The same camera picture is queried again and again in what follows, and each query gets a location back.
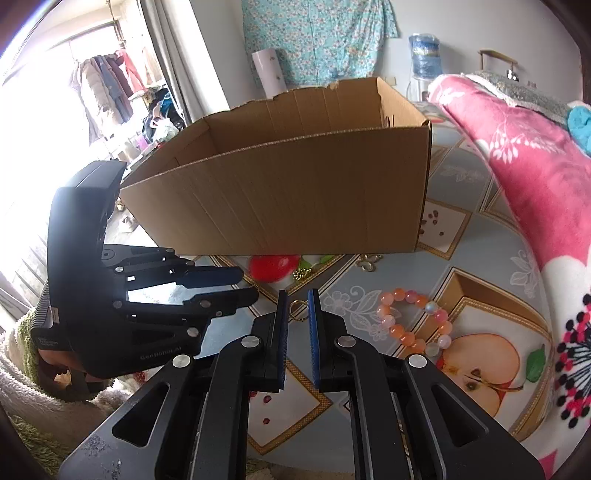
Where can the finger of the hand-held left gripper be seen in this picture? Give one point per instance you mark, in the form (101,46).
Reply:
(207,276)
(226,302)

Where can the printed fruit tablecloth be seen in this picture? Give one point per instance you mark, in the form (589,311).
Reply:
(471,286)

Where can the green fluffy blanket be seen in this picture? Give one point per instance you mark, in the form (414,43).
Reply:
(32,337)

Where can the brown cardboard box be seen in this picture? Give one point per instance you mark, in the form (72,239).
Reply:
(277,198)

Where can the teal floral cloth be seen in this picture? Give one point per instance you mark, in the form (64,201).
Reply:
(323,41)

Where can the person's left hand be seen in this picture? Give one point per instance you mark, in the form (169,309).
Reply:
(50,361)

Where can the pink floral blanket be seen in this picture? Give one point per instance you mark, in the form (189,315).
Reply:
(531,184)

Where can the white fluffy blanket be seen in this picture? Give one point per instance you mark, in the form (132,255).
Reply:
(46,415)

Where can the teal fabric item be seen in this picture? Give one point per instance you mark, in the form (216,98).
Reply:
(579,124)

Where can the grey glitter cloth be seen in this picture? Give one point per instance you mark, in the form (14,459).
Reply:
(521,94)

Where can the white paper roll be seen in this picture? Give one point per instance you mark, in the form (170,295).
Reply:
(268,74)

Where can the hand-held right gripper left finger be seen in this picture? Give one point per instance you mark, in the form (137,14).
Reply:
(281,341)

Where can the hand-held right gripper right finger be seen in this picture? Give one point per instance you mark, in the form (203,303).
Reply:
(315,341)

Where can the grey curtain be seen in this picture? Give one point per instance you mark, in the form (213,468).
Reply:
(184,60)

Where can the blue water jug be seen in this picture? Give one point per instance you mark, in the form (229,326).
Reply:
(425,53)

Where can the hanging coats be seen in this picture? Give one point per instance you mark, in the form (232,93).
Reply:
(104,87)

